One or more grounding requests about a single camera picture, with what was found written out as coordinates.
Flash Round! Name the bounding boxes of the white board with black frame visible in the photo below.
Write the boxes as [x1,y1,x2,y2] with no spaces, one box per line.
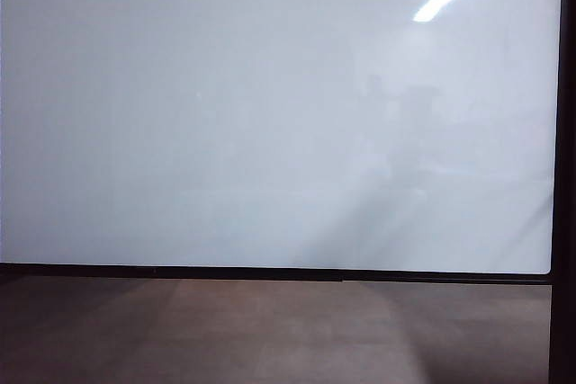
[0,0,563,287]

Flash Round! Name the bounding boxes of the black stand post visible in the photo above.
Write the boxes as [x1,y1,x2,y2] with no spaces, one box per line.
[547,0,576,384]

